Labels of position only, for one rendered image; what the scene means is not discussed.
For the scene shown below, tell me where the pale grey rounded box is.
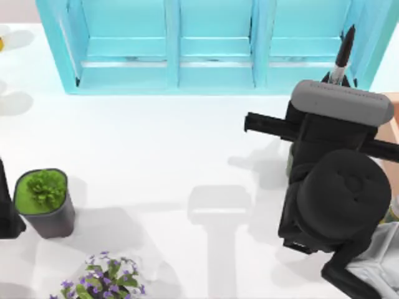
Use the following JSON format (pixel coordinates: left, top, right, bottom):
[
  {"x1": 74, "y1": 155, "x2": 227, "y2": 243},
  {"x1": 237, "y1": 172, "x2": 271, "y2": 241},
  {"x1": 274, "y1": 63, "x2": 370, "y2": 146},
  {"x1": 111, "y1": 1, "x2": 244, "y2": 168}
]
[{"x1": 289, "y1": 79, "x2": 395, "y2": 126}]

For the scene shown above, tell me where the salmon-coloured box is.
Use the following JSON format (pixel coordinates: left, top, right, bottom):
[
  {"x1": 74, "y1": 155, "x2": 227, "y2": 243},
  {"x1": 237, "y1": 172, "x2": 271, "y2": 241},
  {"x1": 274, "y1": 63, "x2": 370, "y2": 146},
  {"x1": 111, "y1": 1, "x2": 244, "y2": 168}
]
[{"x1": 373, "y1": 91, "x2": 399, "y2": 163}]

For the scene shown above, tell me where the pale green object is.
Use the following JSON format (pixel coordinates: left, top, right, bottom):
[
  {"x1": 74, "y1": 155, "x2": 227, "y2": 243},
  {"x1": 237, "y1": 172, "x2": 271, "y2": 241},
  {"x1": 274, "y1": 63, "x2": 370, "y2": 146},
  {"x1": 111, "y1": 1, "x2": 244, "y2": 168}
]
[{"x1": 387, "y1": 195, "x2": 399, "y2": 224}]

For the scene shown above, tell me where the light blue rack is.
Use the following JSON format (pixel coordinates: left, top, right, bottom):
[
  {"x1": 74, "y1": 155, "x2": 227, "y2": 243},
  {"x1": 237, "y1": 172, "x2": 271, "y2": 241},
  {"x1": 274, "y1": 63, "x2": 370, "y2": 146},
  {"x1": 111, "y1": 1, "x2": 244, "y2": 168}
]
[{"x1": 34, "y1": 0, "x2": 395, "y2": 96}]

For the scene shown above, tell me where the purple flowering plant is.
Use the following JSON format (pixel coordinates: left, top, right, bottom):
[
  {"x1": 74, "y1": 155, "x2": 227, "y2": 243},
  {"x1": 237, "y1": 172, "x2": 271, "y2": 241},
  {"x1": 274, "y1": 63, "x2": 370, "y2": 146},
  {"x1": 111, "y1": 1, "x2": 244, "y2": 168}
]
[{"x1": 49, "y1": 250, "x2": 147, "y2": 299}]

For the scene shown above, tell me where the grey pot with green plant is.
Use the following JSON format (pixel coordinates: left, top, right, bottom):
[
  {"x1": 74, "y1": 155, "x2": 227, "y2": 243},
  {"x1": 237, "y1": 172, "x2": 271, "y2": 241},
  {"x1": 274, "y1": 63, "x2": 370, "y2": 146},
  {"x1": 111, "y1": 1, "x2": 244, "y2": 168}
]
[{"x1": 13, "y1": 168, "x2": 77, "y2": 240}]

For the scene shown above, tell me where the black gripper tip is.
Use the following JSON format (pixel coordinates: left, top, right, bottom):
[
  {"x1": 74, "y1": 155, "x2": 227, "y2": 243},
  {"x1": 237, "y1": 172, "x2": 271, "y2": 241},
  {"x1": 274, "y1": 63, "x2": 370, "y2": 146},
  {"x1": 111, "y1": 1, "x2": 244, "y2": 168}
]
[{"x1": 0, "y1": 157, "x2": 27, "y2": 239}]

